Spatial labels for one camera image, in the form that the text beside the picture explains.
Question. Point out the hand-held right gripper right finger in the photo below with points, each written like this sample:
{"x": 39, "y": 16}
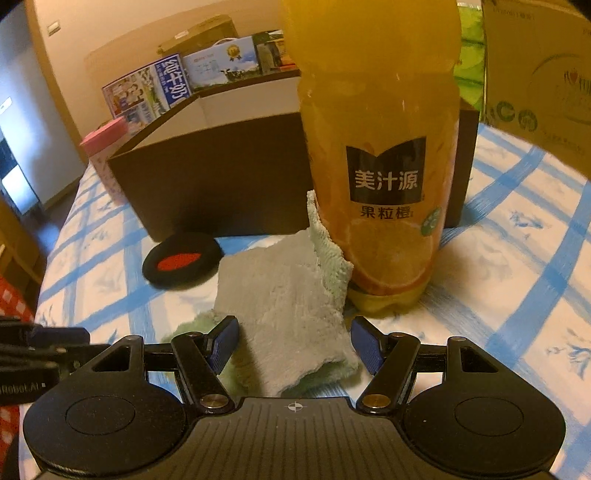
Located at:
{"x": 367, "y": 345}

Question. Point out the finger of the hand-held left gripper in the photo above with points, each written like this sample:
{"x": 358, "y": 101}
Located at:
{"x": 41, "y": 337}

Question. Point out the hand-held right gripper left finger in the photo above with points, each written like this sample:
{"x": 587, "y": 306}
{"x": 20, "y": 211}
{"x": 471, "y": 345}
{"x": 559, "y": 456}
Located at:
{"x": 224, "y": 344}

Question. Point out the light green towel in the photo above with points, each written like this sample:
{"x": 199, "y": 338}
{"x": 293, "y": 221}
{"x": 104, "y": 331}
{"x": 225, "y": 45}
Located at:
{"x": 277, "y": 295}

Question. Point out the dark brown storage box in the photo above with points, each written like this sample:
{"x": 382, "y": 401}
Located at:
{"x": 207, "y": 184}

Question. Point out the red patterned cloth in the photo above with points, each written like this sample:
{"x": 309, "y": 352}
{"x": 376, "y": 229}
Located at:
{"x": 14, "y": 300}

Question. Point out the black round pad red spot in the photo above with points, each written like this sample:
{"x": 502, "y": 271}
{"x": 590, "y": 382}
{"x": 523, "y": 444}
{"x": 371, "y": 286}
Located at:
{"x": 184, "y": 242}

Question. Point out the blue checkered bedsheet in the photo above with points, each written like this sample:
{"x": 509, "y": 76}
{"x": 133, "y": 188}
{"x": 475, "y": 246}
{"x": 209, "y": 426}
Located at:
{"x": 508, "y": 277}

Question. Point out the pink patterned canister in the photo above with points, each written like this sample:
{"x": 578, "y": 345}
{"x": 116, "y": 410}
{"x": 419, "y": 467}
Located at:
{"x": 104, "y": 157}

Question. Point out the orange juice bottle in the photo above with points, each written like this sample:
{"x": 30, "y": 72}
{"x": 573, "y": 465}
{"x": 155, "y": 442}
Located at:
{"x": 369, "y": 138}

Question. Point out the blue milk carton box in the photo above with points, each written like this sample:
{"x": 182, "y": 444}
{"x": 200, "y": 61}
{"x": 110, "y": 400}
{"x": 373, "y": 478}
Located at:
{"x": 138, "y": 97}

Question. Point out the green and white milk box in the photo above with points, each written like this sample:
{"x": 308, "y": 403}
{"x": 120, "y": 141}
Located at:
{"x": 217, "y": 64}

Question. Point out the stack of green tissue packs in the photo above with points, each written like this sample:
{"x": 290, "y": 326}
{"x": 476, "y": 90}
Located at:
{"x": 471, "y": 69}

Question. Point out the brown cardboard box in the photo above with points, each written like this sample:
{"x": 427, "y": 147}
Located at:
{"x": 198, "y": 34}

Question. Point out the large printed cardboard box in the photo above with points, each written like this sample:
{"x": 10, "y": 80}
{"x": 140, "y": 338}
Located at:
{"x": 531, "y": 69}

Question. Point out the wall light switch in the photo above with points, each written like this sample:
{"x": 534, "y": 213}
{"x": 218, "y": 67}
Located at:
{"x": 54, "y": 28}

